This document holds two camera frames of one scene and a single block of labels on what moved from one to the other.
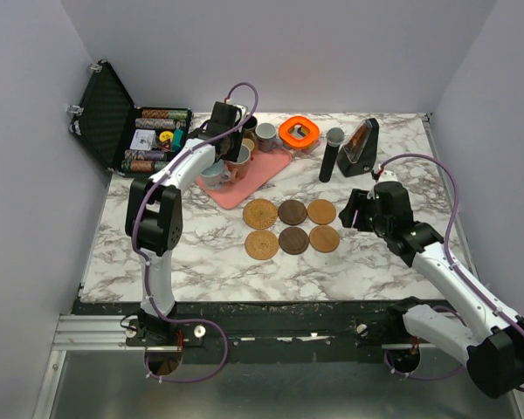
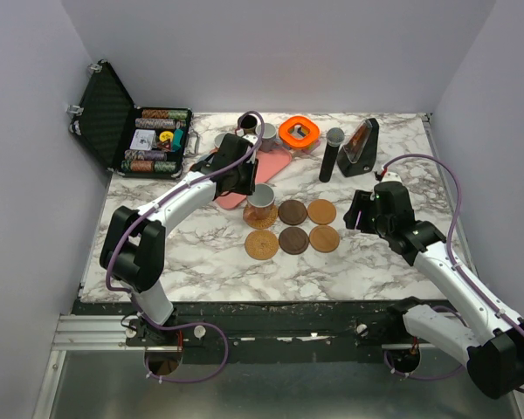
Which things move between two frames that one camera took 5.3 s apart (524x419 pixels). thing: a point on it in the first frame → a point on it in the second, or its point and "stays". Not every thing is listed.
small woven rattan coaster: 261,244 stays
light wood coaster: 321,211 stays
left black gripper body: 235,139 → 245,178
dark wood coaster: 293,240 stays
